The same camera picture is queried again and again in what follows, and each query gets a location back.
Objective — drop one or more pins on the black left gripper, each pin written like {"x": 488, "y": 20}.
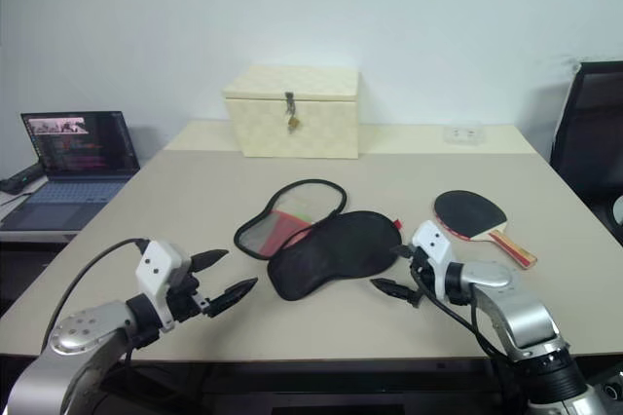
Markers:
{"x": 185, "y": 298}

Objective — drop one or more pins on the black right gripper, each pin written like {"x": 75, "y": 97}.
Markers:
{"x": 421, "y": 271}

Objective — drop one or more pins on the red black mesh pouch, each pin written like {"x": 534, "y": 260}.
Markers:
{"x": 336, "y": 254}

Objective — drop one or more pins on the black rubber table tennis paddle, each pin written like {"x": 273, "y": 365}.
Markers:
{"x": 462, "y": 213}

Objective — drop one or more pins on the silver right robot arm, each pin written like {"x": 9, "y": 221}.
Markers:
{"x": 516, "y": 308}

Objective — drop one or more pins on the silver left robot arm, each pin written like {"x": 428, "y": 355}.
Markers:
{"x": 83, "y": 327}

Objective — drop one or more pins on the white power outlet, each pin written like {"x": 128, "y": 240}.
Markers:
{"x": 465, "y": 135}

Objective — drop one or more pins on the cream woven storage box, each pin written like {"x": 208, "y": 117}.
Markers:
{"x": 316, "y": 123}

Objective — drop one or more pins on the brass padlock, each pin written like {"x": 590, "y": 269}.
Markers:
{"x": 293, "y": 124}

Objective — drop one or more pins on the open blue laptop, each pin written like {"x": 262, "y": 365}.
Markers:
{"x": 73, "y": 191}

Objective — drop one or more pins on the metal box latch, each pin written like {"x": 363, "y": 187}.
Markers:
{"x": 290, "y": 102}

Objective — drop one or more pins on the black handheld device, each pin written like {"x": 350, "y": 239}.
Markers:
{"x": 19, "y": 178}

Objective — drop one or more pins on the grey rounded chair armrest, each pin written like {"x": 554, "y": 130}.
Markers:
{"x": 618, "y": 210}

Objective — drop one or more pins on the black mesh office chair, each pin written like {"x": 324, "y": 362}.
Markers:
{"x": 594, "y": 142}

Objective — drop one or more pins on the dark rounded shape with lens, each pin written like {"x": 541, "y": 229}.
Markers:
{"x": 608, "y": 388}

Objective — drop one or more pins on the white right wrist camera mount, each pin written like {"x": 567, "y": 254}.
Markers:
{"x": 433, "y": 242}

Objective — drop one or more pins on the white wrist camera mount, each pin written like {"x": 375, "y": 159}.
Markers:
{"x": 158, "y": 266}
{"x": 433, "y": 242}

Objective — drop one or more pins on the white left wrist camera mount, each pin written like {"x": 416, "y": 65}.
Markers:
{"x": 158, "y": 266}

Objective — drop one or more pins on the black table frame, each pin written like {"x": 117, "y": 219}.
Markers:
{"x": 340, "y": 378}

